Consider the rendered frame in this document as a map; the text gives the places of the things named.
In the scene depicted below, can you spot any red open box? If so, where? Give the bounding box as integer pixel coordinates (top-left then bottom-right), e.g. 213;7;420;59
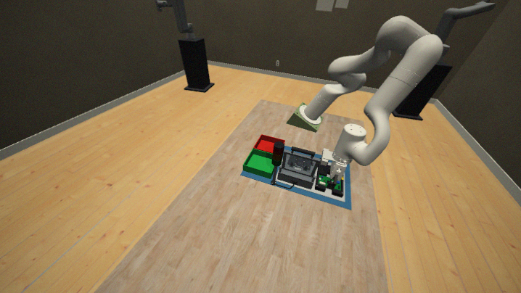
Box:
253;134;285;154

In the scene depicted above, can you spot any green bin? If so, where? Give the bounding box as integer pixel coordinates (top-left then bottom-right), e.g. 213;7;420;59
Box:
243;149;274;179

